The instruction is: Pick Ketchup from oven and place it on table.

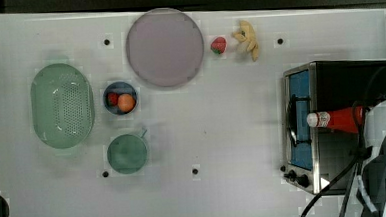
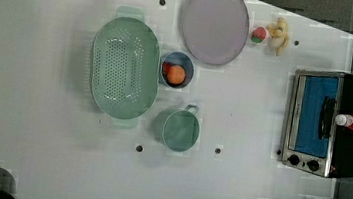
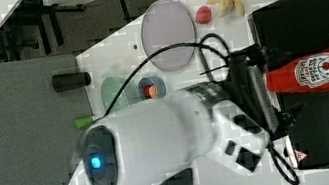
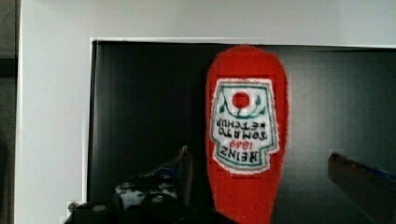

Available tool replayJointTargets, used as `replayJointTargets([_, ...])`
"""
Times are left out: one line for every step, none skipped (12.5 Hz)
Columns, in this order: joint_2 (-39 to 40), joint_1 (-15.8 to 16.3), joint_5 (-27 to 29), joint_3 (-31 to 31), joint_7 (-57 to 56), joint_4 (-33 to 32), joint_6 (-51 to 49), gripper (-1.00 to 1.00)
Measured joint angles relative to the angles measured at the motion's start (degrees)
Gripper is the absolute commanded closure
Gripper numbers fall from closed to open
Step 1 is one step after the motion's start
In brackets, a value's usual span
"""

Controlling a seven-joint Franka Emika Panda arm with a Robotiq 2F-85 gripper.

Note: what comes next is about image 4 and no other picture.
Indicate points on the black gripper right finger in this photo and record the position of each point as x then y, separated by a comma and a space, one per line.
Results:
371, 189

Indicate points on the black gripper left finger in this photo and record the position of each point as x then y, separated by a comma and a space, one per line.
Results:
161, 196

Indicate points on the red plush ketchup bottle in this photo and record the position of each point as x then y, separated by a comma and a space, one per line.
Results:
246, 115

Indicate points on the black toaster oven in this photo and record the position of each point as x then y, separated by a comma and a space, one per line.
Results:
111, 88

